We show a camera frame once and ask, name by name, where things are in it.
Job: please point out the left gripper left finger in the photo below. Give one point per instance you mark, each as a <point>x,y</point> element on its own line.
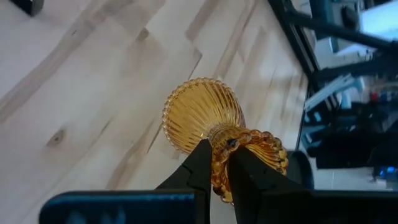
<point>199,174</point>

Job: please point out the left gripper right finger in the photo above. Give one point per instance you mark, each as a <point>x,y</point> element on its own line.
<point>252,177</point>

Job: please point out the small black block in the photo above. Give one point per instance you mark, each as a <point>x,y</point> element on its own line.
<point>28,4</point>

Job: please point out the amber glass candle holder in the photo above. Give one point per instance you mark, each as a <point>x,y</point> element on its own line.
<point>199,115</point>

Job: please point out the black aluminium table frame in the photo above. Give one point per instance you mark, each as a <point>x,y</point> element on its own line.
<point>295,40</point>

